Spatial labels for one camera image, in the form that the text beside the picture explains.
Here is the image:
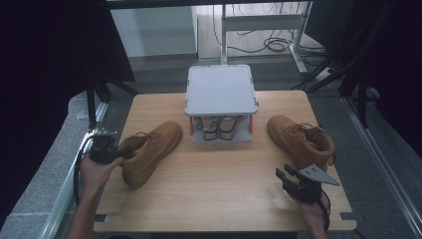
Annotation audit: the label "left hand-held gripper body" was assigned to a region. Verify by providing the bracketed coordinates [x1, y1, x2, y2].
[89, 130, 123, 165]

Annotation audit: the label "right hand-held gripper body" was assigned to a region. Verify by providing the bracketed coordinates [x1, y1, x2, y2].
[292, 163, 341, 203]

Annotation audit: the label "tan suede boot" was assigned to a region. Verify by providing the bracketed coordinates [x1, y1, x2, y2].
[267, 114, 336, 173]
[117, 120, 183, 190]

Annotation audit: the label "black silver-strap heeled sandal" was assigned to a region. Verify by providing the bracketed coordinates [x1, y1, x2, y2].
[195, 116, 220, 141]
[217, 116, 241, 141]

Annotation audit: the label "person's right hand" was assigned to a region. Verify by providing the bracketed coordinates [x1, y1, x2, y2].
[292, 195, 327, 222]

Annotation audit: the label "person's left hand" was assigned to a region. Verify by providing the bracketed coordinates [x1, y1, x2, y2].
[79, 154, 125, 195]

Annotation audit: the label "black stand legs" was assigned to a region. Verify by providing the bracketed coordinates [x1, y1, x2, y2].
[85, 78, 139, 131]
[291, 49, 371, 129]

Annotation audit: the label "grey foam ledge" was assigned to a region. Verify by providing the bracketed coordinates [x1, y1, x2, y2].
[0, 91, 92, 239]

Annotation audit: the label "white power strip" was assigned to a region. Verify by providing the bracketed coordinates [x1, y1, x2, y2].
[314, 67, 333, 83]

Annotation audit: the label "black curtain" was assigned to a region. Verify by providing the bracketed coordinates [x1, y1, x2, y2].
[305, 0, 422, 160]
[0, 0, 136, 230]

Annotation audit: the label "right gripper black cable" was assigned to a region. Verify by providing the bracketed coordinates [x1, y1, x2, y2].
[316, 190, 331, 232]

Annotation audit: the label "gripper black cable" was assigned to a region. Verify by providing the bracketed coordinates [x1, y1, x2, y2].
[316, 190, 331, 232]
[73, 135, 96, 207]

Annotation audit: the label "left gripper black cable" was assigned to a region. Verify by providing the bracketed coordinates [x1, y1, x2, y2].
[73, 135, 96, 207]

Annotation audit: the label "aluminium rail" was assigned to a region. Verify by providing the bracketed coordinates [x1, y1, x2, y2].
[39, 102, 109, 239]
[340, 97, 422, 230]

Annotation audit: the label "black floor cables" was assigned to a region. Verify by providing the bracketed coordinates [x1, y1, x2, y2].
[212, 3, 327, 68]

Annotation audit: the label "white metal desk frame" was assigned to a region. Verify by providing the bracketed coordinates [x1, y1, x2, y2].
[220, 1, 313, 76]

